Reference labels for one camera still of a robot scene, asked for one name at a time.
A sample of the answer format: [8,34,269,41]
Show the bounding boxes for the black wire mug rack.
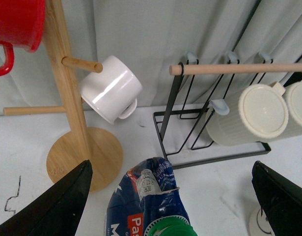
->
[153,52,302,169]

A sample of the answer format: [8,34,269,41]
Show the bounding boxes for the cream ribbed mug right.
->
[283,82,302,138]

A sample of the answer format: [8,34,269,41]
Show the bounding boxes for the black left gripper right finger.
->
[252,161,302,236]

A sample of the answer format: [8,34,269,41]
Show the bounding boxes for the cream ribbed mug left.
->
[206,82,289,146]

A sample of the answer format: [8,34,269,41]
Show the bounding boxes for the white ceramic cup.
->
[79,56,142,124]

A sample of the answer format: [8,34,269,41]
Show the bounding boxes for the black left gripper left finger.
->
[0,160,93,236]

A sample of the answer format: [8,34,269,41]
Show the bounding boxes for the wooden mug tree stand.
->
[3,0,123,192]

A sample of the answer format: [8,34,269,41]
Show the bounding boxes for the cream ribbed mug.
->
[206,82,289,146]
[283,82,302,138]

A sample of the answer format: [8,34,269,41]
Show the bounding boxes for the blue white milk carton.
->
[105,157,196,236]

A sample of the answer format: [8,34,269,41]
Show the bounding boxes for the red enamel mug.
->
[0,0,46,76]

